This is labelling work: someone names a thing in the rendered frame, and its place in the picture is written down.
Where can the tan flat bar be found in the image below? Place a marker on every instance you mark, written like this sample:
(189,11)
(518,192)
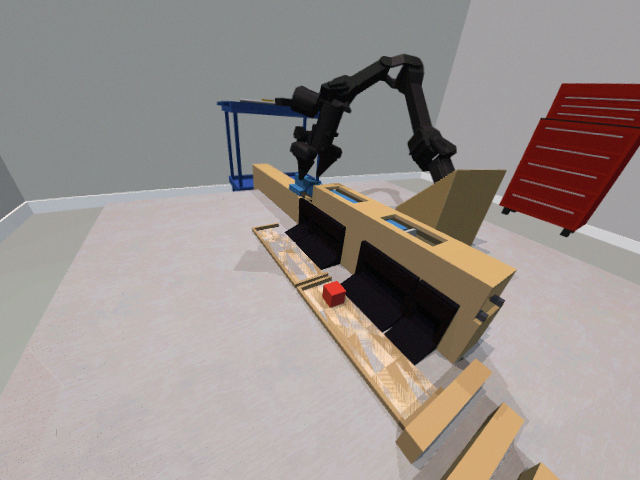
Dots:
(479,459)

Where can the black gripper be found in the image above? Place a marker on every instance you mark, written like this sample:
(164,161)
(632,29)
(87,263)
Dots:
(322,142)

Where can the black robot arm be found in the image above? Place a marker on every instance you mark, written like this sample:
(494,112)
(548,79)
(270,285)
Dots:
(336,95)

